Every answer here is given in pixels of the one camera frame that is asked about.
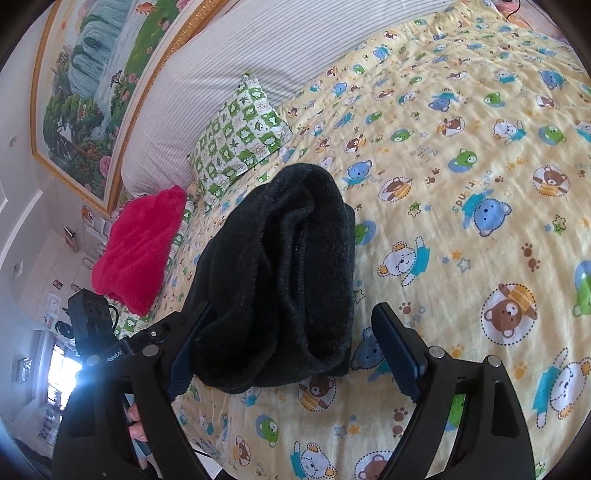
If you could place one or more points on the person's left hand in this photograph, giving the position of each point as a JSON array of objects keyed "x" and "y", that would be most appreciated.
[{"x": 137, "y": 434}]

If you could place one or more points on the red fluffy blanket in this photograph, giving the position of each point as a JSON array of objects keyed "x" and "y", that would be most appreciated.
[{"x": 131, "y": 269}]

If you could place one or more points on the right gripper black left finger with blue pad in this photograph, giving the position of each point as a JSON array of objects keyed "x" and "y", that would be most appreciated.
[{"x": 93, "y": 440}]

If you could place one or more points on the yellow cartoon bear bedsheet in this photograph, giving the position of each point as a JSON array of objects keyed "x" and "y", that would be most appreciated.
[{"x": 462, "y": 142}]

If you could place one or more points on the green white checkered pillow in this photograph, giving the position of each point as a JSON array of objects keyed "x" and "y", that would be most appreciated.
[{"x": 244, "y": 131}]

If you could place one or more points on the black fleece pants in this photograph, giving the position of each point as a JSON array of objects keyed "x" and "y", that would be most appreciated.
[{"x": 278, "y": 277}]

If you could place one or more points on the white striped headboard cushion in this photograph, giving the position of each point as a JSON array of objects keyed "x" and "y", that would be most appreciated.
[{"x": 284, "y": 43}]

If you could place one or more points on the gold framed landscape painting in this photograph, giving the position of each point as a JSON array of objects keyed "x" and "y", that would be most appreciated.
[{"x": 95, "y": 64}]

